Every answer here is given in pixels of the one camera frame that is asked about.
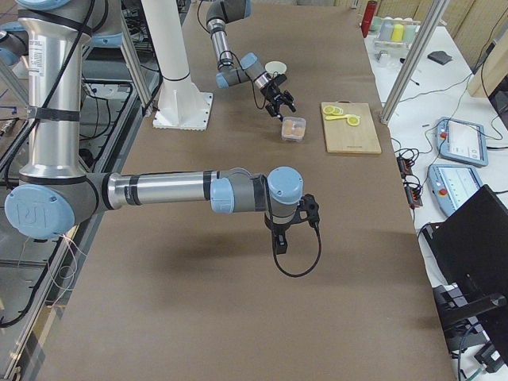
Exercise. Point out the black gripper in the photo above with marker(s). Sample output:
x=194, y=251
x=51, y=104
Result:
x=273, y=92
x=279, y=231

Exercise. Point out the clear plastic egg box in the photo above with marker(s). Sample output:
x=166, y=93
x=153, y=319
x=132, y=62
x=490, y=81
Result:
x=297, y=121

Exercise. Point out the brown egg rear slot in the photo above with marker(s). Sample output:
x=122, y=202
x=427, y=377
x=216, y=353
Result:
x=299, y=130

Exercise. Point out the white ceramic bowl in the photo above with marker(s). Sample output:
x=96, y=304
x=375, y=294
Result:
x=275, y=68

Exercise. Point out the bamboo cutting board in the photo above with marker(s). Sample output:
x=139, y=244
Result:
x=342, y=138

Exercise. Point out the red cylinder cup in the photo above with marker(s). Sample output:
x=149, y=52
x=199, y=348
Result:
x=367, y=18

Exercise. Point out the grey plastic cup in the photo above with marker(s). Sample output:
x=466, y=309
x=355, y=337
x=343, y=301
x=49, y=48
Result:
x=386, y=30

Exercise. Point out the yellow plastic cup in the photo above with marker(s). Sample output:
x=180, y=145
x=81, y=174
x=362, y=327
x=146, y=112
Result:
x=397, y=33

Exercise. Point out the small black square pad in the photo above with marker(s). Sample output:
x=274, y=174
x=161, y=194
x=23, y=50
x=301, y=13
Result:
x=440, y=57

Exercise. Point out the blue teach pendant near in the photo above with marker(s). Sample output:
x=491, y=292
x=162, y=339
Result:
x=452, y=185

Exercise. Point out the blue teach pendant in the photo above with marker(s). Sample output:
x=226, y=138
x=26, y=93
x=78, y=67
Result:
x=462, y=141
x=452, y=185

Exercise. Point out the blue teach pendant far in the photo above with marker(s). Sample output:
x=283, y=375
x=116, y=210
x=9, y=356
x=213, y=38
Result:
x=462, y=141

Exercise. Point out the black computer monitor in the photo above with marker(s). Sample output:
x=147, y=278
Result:
x=470, y=248

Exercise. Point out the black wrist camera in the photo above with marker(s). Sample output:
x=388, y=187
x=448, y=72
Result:
x=309, y=210

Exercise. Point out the lemon slice near handle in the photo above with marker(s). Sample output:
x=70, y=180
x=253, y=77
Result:
x=353, y=120

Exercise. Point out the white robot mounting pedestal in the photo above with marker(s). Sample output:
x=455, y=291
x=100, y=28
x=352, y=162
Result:
x=181, y=105

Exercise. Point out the aluminium frame post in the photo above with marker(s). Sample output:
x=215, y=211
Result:
x=423, y=36

